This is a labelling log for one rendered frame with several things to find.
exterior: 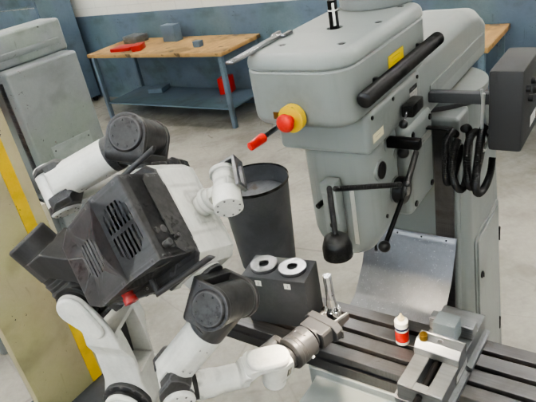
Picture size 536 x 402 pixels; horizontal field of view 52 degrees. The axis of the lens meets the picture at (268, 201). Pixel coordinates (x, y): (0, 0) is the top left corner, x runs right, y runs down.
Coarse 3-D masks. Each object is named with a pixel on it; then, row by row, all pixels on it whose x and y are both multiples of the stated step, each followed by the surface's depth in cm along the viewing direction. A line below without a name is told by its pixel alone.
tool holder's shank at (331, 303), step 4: (324, 276) 148; (328, 276) 148; (324, 280) 148; (328, 280) 147; (324, 284) 149; (328, 284) 148; (332, 284) 149; (328, 288) 149; (332, 288) 149; (328, 292) 149; (332, 292) 150; (328, 296) 150; (332, 296) 150; (328, 300) 151; (332, 300) 151; (328, 304) 152; (332, 304) 151; (336, 304) 152; (328, 308) 152; (332, 308) 152; (336, 308) 153
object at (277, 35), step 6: (288, 30) 129; (270, 36) 128; (276, 36) 126; (282, 36) 127; (264, 42) 122; (270, 42) 124; (252, 48) 120; (258, 48) 120; (240, 54) 116; (246, 54) 116; (234, 60) 113; (240, 60) 114
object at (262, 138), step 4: (276, 124) 131; (272, 128) 129; (276, 128) 130; (268, 132) 128; (272, 132) 129; (256, 136) 125; (260, 136) 125; (264, 136) 125; (268, 136) 128; (252, 140) 123; (256, 140) 124; (260, 140) 124; (264, 140) 125; (248, 144) 123; (252, 144) 123; (256, 144) 123; (260, 144) 125; (252, 148) 123
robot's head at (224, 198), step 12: (216, 168) 124; (228, 168) 125; (216, 180) 123; (228, 180) 121; (204, 192) 124; (216, 192) 120; (228, 192) 119; (240, 192) 122; (204, 204) 124; (216, 204) 119; (228, 204) 120; (240, 204) 120; (228, 216) 123
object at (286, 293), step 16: (256, 256) 186; (272, 256) 182; (256, 272) 177; (272, 272) 177; (288, 272) 173; (304, 272) 174; (272, 288) 176; (288, 288) 173; (304, 288) 170; (320, 288) 183; (272, 304) 179; (288, 304) 176; (304, 304) 174; (320, 304) 184; (256, 320) 186; (272, 320) 183; (288, 320) 180; (304, 320) 177
